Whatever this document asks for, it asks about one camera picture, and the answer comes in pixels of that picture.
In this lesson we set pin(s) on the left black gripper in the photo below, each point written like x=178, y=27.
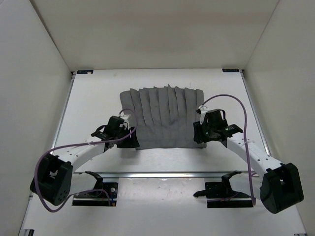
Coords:
x=131, y=141

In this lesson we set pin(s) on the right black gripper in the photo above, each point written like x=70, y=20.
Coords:
x=199, y=137

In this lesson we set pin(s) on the grey pleated skirt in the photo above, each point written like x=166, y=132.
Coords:
x=164, y=116

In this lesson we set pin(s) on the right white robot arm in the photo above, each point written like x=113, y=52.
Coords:
x=278, y=185

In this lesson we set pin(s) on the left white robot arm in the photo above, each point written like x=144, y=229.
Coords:
x=55, y=180

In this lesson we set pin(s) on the right blue corner label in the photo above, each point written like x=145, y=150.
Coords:
x=230, y=70

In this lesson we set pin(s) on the blue corner label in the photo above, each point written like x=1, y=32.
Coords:
x=84, y=72
x=230, y=70

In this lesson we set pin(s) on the left blue corner label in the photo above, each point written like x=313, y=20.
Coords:
x=84, y=72

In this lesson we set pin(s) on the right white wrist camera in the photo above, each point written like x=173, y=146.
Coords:
x=202, y=110

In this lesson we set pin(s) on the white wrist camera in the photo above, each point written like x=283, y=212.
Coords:
x=202, y=110
x=126, y=118

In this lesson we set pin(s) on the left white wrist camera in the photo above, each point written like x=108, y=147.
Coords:
x=126, y=118

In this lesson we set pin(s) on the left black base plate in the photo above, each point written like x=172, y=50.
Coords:
x=92, y=190

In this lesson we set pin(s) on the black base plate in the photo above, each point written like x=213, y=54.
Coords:
x=221, y=195
x=92, y=190

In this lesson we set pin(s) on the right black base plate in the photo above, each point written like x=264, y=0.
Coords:
x=221, y=195

